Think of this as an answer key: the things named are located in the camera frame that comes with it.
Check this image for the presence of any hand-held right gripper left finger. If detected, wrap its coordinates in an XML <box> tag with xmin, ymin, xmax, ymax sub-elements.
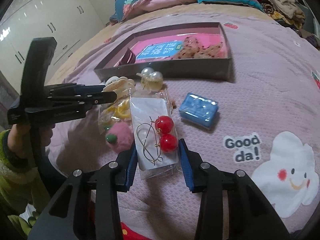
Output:
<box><xmin>29</xmin><ymin>145</ymin><xmax>138</xmax><ymax>240</ymax></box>

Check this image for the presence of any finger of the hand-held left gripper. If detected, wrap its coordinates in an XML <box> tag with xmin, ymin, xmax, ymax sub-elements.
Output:
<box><xmin>51</xmin><ymin>91</ymin><xmax>117</xmax><ymax>107</ymax></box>
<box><xmin>46</xmin><ymin>84</ymin><xmax>110</xmax><ymax>97</ymax></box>

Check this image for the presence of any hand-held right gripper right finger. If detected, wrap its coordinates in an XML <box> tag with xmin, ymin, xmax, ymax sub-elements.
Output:
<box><xmin>179</xmin><ymin>139</ymin><xmax>292</xmax><ymax>240</ymax></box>

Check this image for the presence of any yellow hair ties packet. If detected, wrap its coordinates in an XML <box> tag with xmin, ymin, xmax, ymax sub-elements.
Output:
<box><xmin>98</xmin><ymin>97</ymin><xmax>132</xmax><ymax>130</ymax></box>

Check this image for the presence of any cream flower hair claw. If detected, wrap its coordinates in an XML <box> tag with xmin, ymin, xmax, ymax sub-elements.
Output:
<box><xmin>102</xmin><ymin>76</ymin><xmax>136</xmax><ymax>98</ymax></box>

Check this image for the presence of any pink pompom hair tie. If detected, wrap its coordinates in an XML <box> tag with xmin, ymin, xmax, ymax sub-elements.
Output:
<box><xmin>105</xmin><ymin>122</ymin><xmax>135</xmax><ymax>153</ymax></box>

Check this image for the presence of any earring card clear packet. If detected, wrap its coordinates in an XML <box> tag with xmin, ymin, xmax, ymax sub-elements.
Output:
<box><xmin>129</xmin><ymin>89</ymin><xmax>185</xmax><ymax>180</ymax></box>

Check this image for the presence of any pearl hair clip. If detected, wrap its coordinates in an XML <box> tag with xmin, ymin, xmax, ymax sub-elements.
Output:
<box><xmin>136</xmin><ymin>67</ymin><xmax>165</xmax><ymax>93</ymax></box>

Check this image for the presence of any dark grey cardboard box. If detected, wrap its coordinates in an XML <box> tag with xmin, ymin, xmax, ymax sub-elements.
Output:
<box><xmin>94</xmin><ymin>22</ymin><xmax>233</xmax><ymax>82</ymax></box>

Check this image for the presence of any person's left hand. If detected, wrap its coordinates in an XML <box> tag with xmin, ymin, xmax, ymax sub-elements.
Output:
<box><xmin>7</xmin><ymin>124</ymin><xmax>53</xmax><ymax>159</ymax></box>

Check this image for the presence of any dark red hair clip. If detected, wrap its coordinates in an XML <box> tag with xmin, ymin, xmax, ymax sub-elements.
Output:
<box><xmin>119</xmin><ymin>48</ymin><xmax>137</xmax><ymax>67</ymax></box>

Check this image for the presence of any small blue box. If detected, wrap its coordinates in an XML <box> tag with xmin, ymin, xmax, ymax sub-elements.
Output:
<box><xmin>178</xmin><ymin>92</ymin><xmax>219</xmax><ymax>130</ymax></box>

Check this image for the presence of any white wardrobe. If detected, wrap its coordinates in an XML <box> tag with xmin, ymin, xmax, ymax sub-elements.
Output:
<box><xmin>0</xmin><ymin>0</ymin><xmax>106</xmax><ymax>87</ymax></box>

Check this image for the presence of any red cloth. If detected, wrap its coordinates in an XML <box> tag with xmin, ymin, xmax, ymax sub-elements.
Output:
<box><xmin>120</xmin><ymin>221</ymin><xmax>200</xmax><ymax>240</ymax></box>

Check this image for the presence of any pink printed blanket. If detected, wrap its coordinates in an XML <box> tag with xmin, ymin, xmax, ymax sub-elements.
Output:
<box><xmin>45</xmin><ymin>7</ymin><xmax>320</xmax><ymax>233</ymax></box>

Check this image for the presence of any pile of clothes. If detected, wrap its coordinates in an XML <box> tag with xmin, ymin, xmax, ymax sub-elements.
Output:
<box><xmin>237</xmin><ymin>0</ymin><xmax>320</xmax><ymax>51</ymax></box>

